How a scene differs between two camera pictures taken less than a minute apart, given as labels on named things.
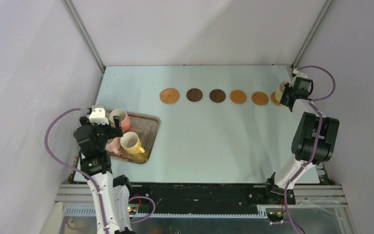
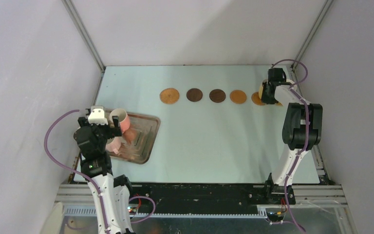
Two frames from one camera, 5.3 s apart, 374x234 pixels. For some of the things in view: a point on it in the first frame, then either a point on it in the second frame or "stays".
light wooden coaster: x=238 y=96 stays
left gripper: x=113 y=132 stays
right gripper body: x=290 y=95 to x=267 y=95
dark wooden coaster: x=217 y=95 stays
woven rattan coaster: x=169 y=96 stays
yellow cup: x=130 y=141 to x=260 y=89
